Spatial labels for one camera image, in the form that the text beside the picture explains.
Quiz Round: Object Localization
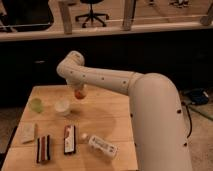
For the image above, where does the red apple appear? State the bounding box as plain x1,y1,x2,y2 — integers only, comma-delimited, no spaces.
74,90,86,99

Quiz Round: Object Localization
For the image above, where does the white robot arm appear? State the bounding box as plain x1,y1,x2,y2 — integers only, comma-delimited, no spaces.
57,51,193,171

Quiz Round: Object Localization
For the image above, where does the white paper cup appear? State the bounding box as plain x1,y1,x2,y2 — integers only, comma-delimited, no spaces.
54,99,70,116

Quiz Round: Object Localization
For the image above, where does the green plastic cup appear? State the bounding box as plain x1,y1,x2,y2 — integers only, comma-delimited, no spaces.
29,98,43,113

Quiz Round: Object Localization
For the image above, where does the red white snack bar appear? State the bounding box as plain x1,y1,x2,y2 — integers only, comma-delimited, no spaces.
64,125,76,155

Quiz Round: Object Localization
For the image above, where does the white plastic bottle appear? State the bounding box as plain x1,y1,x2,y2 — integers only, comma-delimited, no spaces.
81,133,118,158

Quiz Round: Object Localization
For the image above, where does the black office chair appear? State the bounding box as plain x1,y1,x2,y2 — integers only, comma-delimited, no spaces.
75,0,109,28

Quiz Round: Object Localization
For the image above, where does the pale wrapped packet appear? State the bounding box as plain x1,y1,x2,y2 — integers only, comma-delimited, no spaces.
20,123,36,143

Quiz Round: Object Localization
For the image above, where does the dark blue bag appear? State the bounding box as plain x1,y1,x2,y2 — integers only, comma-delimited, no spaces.
183,89,209,105

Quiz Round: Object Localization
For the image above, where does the wooden post left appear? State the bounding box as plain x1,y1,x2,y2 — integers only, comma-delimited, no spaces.
58,1,72,34

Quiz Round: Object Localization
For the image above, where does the wooden post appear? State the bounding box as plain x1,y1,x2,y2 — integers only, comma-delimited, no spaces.
58,1,72,34
122,0,136,31

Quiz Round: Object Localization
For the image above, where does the wooden post middle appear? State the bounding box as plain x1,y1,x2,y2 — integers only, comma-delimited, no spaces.
122,0,136,31

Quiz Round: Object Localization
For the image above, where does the black floor cable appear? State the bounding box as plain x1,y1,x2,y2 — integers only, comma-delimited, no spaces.
181,101,194,139

